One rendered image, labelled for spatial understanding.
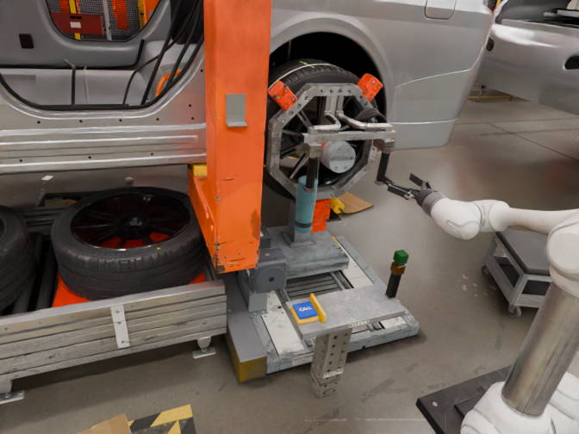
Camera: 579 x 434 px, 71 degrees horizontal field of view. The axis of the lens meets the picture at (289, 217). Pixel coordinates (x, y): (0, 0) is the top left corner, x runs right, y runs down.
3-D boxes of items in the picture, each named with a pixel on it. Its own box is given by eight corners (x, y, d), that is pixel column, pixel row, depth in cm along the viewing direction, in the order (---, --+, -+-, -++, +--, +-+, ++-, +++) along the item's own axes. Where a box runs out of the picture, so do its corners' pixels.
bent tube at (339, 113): (367, 118, 184) (371, 94, 178) (391, 132, 168) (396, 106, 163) (333, 119, 177) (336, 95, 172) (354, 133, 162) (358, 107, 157)
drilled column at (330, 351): (328, 373, 179) (343, 301, 158) (339, 392, 171) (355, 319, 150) (308, 379, 175) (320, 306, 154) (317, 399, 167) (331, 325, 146)
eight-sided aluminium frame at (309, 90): (362, 189, 211) (382, 83, 184) (368, 195, 206) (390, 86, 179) (263, 199, 192) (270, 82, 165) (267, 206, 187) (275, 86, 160)
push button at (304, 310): (309, 305, 149) (310, 300, 148) (317, 318, 144) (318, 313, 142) (291, 308, 147) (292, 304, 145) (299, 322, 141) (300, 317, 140)
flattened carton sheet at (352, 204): (325, 180, 356) (326, 176, 354) (373, 206, 320) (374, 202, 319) (299, 188, 338) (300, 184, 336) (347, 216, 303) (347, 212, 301)
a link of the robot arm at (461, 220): (425, 223, 144) (452, 220, 149) (454, 246, 132) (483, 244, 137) (434, 195, 139) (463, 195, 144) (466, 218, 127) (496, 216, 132)
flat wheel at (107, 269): (173, 212, 234) (171, 176, 222) (233, 272, 191) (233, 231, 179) (46, 245, 197) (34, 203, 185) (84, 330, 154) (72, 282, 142)
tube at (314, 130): (328, 119, 177) (332, 95, 171) (350, 133, 161) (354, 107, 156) (291, 120, 170) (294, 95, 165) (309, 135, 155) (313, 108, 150)
